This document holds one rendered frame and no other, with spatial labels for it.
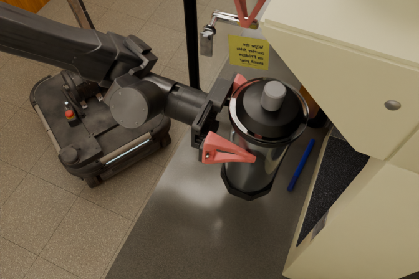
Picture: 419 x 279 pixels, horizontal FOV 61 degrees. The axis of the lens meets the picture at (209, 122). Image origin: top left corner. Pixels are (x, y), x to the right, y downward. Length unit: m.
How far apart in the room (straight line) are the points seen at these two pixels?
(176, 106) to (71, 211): 1.39
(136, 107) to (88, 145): 1.18
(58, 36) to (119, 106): 0.12
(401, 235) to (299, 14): 0.26
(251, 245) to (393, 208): 0.42
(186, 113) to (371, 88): 0.34
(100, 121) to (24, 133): 0.56
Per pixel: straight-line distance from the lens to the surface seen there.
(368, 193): 0.35
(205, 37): 0.65
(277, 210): 0.77
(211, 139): 0.49
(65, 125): 1.81
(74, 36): 0.53
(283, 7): 0.24
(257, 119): 0.46
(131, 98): 0.49
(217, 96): 0.53
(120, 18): 2.59
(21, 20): 0.51
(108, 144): 1.69
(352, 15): 0.24
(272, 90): 0.45
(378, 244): 0.45
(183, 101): 0.53
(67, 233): 1.84
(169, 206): 0.77
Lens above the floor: 1.66
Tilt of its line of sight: 57 degrees down
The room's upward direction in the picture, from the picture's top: straight up
